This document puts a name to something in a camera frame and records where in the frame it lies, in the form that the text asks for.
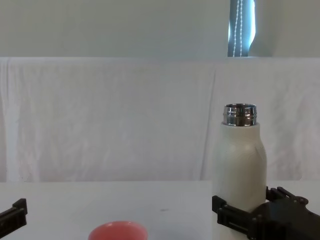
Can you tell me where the cream vacuum bottle steel neck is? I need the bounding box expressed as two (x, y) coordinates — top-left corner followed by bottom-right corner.
(213, 103), (268, 214)

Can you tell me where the white draped backdrop cloth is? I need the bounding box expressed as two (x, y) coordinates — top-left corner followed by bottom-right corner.
(0, 55), (320, 183)

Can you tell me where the grey striped post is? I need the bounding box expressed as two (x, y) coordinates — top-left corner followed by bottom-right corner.
(227, 0), (258, 58)

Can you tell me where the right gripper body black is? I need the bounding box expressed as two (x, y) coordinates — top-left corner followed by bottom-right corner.
(246, 201), (320, 240)

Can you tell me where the pink cup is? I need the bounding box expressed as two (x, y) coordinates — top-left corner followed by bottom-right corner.
(87, 220), (149, 240)

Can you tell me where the white table cloth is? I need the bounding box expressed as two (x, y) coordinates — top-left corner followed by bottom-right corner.
(0, 179), (320, 240)

